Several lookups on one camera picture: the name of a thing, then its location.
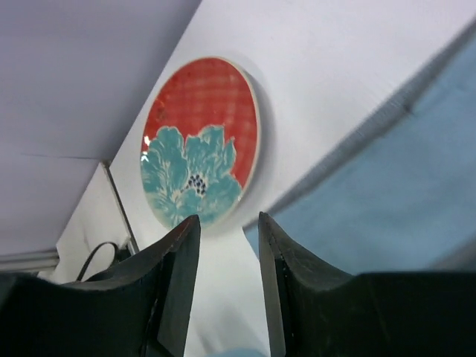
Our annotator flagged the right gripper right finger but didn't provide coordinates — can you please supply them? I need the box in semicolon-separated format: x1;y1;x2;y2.
258;212;351;356

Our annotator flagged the striped cloth placemat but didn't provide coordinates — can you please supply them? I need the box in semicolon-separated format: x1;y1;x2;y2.
243;22;476;276

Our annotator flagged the red plate with teal flower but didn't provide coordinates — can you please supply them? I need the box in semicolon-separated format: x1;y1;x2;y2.
140;57;261;228

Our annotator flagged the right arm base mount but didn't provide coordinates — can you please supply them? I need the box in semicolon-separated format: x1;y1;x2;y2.
74;159;142;283

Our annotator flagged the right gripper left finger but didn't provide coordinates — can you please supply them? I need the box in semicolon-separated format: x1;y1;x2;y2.
59;215;201;356

